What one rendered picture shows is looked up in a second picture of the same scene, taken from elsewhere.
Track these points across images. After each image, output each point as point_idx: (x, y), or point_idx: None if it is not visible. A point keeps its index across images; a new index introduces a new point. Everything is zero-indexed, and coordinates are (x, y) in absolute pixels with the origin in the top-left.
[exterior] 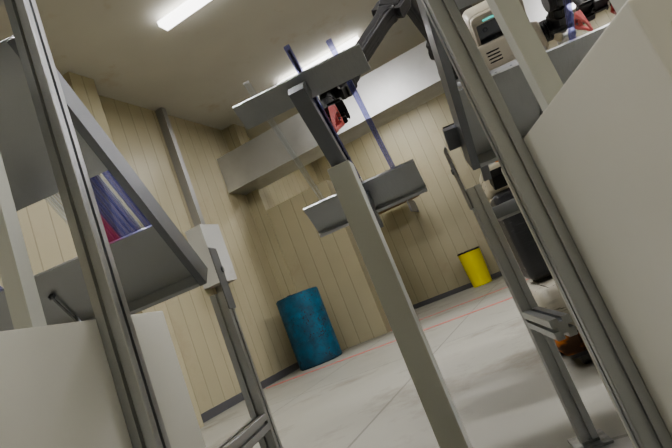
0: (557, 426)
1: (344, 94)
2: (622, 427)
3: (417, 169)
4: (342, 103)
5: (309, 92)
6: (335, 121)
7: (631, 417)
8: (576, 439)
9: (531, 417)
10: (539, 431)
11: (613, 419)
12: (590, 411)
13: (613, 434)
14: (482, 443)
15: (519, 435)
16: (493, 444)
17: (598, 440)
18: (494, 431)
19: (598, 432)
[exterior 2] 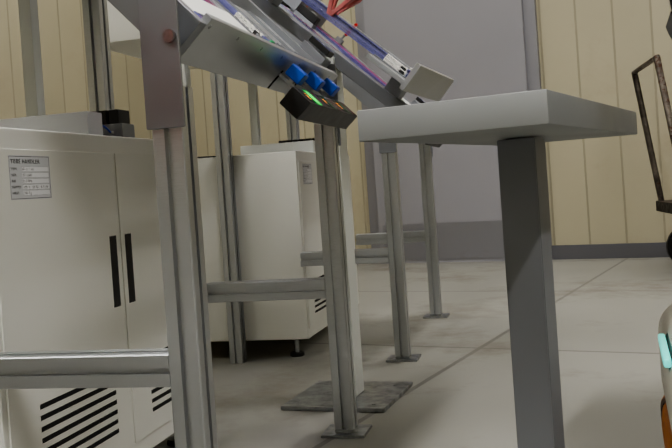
0: (432, 428)
1: None
2: (346, 444)
3: (377, 65)
4: None
5: None
6: (332, 2)
7: None
8: (362, 426)
9: (504, 422)
10: (440, 421)
11: (378, 445)
12: (435, 442)
13: (339, 440)
14: (479, 402)
15: (455, 414)
16: (460, 405)
17: (334, 431)
18: (506, 407)
19: (353, 433)
